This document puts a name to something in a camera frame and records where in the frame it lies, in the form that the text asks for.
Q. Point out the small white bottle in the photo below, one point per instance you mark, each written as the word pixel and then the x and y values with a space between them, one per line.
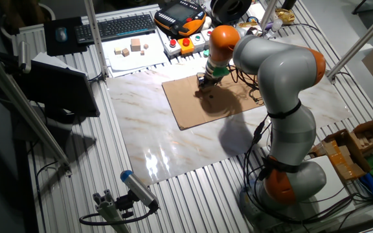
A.
pixel 275 26

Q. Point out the black monitor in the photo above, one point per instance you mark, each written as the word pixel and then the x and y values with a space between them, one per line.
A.
pixel 60 90

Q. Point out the white box green button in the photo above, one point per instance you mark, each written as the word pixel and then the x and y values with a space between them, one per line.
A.
pixel 197 43

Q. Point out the black mouse pad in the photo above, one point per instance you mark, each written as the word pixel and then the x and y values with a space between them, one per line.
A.
pixel 76 48

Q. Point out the marble pattern table sheet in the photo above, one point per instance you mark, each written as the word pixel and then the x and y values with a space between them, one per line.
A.
pixel 173 145

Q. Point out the small wooden cube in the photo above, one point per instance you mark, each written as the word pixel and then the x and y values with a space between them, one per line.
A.
pixel 146 46

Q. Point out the small cardboard box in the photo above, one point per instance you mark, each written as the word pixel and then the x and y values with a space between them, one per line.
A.
pixel 247 24

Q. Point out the white box small red button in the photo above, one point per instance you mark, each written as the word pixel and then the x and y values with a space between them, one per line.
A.
pixel 207 35

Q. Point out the dark computer mouse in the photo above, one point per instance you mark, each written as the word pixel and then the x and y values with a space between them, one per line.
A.
pixel 61 34

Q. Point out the aluminium frame post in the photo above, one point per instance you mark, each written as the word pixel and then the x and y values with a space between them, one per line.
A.
pixel 364 37
pixel 268 11
pixel 96 39

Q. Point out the silver and orange robot arm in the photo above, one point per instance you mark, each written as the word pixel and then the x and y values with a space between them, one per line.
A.
pixel 283 81

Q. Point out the gold metal object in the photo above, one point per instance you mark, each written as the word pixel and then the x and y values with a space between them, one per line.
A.
pixel 285 14

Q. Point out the pale wooden cube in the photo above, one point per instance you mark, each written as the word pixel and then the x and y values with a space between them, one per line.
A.
pixel 118 51

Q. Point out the orange brown carton stack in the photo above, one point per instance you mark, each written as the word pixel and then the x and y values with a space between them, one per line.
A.
pixel 343 160

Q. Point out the white printed paper sheets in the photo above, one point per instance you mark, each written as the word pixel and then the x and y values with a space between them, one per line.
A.
pixel 134 63

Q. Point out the grey box red mushroom button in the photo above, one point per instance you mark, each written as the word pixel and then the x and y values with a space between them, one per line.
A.
pixel 172 49

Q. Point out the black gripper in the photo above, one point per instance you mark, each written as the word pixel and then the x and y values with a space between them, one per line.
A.
pixel 207 80

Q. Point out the black filament spool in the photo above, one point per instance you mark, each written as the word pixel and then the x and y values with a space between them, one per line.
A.
pixel 232 9

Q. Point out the silver camera with blue cap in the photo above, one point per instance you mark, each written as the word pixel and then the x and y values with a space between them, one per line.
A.
pixel 139 189

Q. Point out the dark wooden plank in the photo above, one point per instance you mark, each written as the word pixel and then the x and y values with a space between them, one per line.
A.
pixel 361 225

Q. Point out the slanted aluminium frame bar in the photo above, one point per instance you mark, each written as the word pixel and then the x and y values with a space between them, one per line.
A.
pixel 24 116

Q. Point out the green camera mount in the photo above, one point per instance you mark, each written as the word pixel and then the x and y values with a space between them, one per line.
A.
pixel 221 72

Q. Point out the open brown cardboard box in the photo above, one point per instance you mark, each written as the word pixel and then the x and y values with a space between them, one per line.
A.
pixel 368 136

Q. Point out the orange box red button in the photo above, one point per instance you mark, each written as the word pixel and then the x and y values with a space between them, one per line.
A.
pixel 186 47

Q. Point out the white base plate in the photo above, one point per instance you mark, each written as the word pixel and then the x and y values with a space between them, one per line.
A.
pixel 335 181

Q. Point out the black keyboard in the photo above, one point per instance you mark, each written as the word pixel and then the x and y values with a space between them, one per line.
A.
pixel 115 28

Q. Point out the dark chair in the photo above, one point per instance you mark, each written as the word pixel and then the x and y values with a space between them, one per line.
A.
pixel 21 16

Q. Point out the black camera clamp mount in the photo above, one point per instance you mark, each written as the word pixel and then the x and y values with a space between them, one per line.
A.
pixel 125 204

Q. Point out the brown cardboard sheet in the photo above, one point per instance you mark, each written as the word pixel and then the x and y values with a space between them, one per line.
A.
pixel 189 106

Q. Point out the medium wooden cube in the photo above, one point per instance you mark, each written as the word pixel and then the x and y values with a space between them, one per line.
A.
pixel 125 52

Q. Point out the small wooden block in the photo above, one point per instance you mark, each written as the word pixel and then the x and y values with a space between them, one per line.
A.
pixel 198 94

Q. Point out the large wooden cube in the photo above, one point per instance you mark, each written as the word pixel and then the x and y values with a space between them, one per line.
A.
pixel 135 45

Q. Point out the short aluminium profile stub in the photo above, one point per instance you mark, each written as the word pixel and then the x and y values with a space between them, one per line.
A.
pixel 108 210

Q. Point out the black and orange teach pendant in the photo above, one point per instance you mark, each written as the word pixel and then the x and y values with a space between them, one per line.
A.
pixel 180 17

